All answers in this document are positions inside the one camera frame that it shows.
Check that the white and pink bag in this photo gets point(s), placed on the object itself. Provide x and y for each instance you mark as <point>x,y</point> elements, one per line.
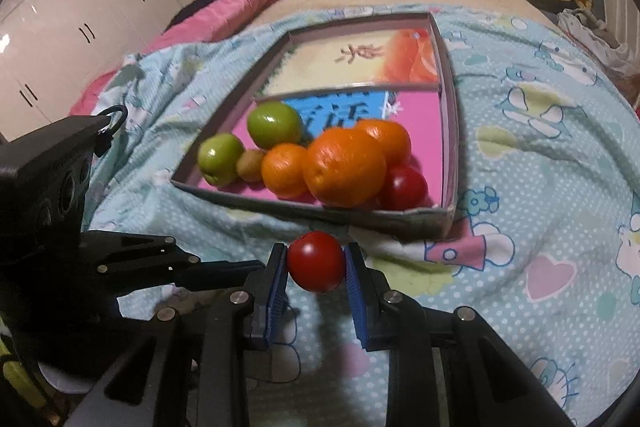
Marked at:
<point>600,37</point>

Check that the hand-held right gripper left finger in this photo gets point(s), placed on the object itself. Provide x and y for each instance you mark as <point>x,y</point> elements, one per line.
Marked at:
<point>274,292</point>

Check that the grey cardboard tray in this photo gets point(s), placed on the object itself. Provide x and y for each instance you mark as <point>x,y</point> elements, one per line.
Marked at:
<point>410,222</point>

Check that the red tomato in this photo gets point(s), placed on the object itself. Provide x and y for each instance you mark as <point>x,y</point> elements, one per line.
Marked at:
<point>316,261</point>
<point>405,187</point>

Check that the yellow green garment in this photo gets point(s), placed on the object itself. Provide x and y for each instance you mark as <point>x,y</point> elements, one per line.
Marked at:
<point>12,357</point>

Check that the small brownish round fruit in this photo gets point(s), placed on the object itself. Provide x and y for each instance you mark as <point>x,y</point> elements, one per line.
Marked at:
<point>250,164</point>

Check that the orange mandarin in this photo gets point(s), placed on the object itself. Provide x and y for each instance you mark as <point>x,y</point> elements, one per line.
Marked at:
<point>285,170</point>
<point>387,138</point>
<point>345,167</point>

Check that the white wardrobe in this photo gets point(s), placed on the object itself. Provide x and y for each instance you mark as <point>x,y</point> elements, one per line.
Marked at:
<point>75,7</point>

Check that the pink book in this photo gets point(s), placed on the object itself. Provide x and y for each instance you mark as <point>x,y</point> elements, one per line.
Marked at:
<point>425,127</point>

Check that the yellow and orange book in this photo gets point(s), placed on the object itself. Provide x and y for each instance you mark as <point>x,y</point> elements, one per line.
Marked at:
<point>350,57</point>

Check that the black garment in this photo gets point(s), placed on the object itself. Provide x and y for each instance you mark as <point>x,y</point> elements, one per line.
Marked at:
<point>210,2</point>

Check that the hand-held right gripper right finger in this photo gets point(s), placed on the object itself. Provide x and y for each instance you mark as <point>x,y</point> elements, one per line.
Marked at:
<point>357,307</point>

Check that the green jujube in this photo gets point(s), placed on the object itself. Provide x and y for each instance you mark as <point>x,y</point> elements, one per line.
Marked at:
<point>275,125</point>
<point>220,158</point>

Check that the blue cartoon printed blanket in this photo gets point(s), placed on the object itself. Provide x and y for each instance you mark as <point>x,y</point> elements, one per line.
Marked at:
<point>525,157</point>

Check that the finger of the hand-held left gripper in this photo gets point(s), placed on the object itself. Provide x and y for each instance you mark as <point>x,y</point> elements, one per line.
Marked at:
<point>150,249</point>
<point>220,276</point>

